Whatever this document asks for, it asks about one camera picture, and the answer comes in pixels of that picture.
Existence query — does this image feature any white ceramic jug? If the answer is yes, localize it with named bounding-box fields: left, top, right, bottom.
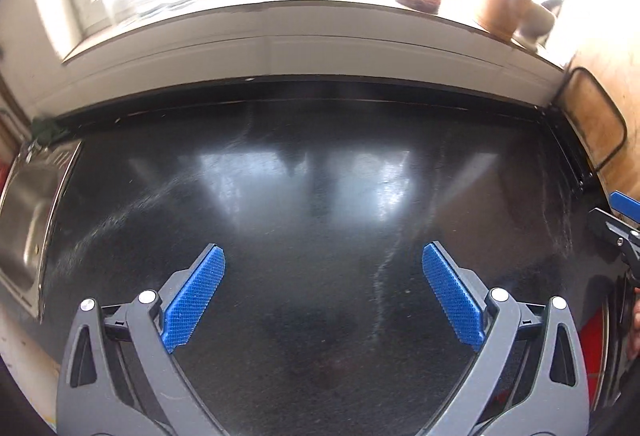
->
left=513, top=0, right=563, bottom=52

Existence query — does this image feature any steel kitchen sink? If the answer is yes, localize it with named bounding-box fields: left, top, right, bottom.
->
left=1, top=141, right=82, bottom=319

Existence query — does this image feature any dark green scouring pad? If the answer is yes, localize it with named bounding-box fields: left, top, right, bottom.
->
left=30, top=117, right=68, bottom=146

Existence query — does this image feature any red trash bin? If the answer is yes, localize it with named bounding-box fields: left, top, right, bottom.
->
left=579, top=306, right=608, bottom=411

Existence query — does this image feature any wooden board with black frame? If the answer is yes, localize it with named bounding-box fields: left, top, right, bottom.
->
left=552, top=66, right=628, bottom=174

